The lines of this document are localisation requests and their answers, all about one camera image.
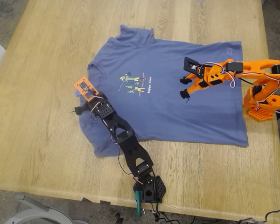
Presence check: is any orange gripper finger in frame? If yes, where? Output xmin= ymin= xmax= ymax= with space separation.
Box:
xmin=180 ymin=80 xmax=207 ymax=100
xmin=180 ymin=71 xmax=201 ymax=84

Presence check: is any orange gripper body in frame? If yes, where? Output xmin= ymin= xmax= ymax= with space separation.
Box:
xmin=197 ymin=64 xmax=227 ymax=89

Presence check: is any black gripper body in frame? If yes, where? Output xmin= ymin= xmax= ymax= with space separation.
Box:
xmin=84 ymin=92 xmax=109 ymax=119

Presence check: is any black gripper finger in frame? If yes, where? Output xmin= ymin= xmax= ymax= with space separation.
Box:
xmin=70 ymin=106 xmax=87 ymax=116

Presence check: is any blue printed T-shirt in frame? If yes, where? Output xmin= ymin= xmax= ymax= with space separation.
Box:
xmin=78 ymin=24 xmax=249 ymax=158

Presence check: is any green table clamp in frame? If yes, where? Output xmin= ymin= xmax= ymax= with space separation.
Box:
xmin=133 ymin=190 xmax=143 ymax=217

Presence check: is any gray round plastic stool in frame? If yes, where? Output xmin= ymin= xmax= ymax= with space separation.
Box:
xmin=3 ymin=193 xmax=89 ymax=224

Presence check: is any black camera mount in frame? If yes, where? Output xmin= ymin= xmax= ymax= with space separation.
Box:
xmin=183 ymin=56 xmax=202 ymax=73

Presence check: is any orange camera mount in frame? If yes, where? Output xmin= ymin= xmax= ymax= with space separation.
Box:
xmin=74 ymin=76 xmax=101 ymax=102

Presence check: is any black cable bundle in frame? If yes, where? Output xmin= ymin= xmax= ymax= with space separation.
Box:
xmin=150 ymin=203 xmax=201 ymax=224

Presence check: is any gray cable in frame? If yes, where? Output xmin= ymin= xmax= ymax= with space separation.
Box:
xmin=238 ymin=210 xmax=280 ymax=224

